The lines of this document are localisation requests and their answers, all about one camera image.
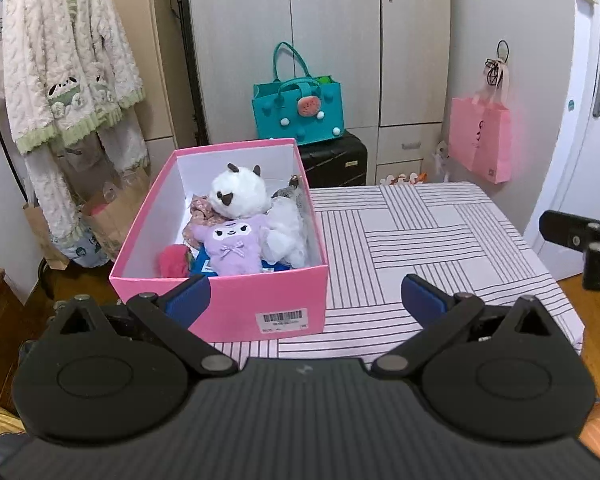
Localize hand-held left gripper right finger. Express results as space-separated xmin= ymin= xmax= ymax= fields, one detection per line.
xmin=372 ymin=274 xmax=568 ymax=377

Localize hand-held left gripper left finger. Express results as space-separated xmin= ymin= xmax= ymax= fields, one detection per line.
xmin=45 ymin=275 xmax=238 ymax=376

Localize blue white packet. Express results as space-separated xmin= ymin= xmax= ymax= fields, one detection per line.
xmin=190 ymin=249 xmax=291 ymax=277

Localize red fluffy pouch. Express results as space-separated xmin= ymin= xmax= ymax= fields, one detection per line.
xmin=159 ymin=244 xmax=192 ymax=278

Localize purple plush toy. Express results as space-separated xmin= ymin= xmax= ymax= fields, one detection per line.
xmin=187 ymin=212 xmax=273 ymax=277

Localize floral cloth pouch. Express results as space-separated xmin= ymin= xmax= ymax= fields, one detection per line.
xmin=182 ymin=194 xmax=231 ymax=246

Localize pink cardboard box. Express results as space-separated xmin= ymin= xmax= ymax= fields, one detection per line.
xmin=109 ymin=137 xmax=329 ymax=342

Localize white plush toy brown ears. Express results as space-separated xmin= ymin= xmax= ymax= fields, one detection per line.
xmin=209 ymin=162 xmax=272 ymax=221

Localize striped pink tablecloth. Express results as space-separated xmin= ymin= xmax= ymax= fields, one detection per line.
xmin=210 ymin=181 xmax=586 ymax=358

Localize white door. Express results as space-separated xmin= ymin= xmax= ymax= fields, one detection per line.
xmin=522 ymin=0 xmax=600 ymax=281

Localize row of small figurines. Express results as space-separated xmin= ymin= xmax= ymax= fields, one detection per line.
xmin=384 ymin=172 xmax=429 ymax=187

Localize pink paper bag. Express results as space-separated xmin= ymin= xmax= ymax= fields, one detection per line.
xmin=448 ymin=57 xmax=512 ymax=184

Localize grey furry item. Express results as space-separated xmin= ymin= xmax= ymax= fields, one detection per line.
xmin=272 ymin=175 xmax=306 ymax=206

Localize small grey plush toy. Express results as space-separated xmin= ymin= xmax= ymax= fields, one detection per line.
xmin=432 ymin=140 xmax=453 ymax=183

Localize small brown paper bag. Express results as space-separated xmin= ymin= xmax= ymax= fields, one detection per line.
xmin=22 ymin=200 xmax=71 ymax=270

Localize black suitcase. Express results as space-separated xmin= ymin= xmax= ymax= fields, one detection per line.
xmin=297 ymin=130 xmax=368 ymax=190

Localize teal felt tote bag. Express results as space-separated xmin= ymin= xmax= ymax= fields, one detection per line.
xmin=251 ymin=41 xmax=346 ymax=147

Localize black folded stand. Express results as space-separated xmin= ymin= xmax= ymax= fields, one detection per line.
xmin=162 ymin=0 xmax=208 ymax=146

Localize white fleece jacket green trim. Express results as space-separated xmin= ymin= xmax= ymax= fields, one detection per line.
xmin=2 ymin=0 xmax=146 ymax=155

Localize beige wardrobe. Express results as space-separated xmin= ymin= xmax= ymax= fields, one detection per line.
xmin=147 ymin=0 xmax=453 ymax=188

